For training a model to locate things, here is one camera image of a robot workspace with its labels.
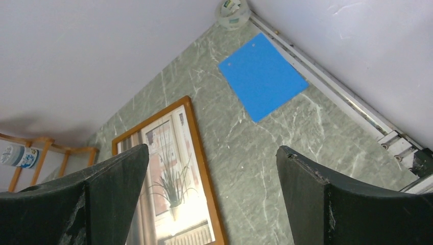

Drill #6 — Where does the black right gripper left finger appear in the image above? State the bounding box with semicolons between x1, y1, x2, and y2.
1;144;149;244

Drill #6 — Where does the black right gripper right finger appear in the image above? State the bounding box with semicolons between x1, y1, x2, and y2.
276;145;432;244

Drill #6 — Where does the wooden picture frame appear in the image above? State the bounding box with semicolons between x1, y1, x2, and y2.
111;95;229;245

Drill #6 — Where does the orange wooden shelf rack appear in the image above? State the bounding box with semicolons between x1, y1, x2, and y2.
1;133;99;192

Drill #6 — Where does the blue white lidded jar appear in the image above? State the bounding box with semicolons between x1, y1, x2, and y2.
1;144;41;169

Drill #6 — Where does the blue plastic sheet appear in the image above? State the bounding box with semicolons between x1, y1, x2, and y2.
218;33;308;123

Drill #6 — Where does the clear tape roll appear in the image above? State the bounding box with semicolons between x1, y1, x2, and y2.
215;0;251;31

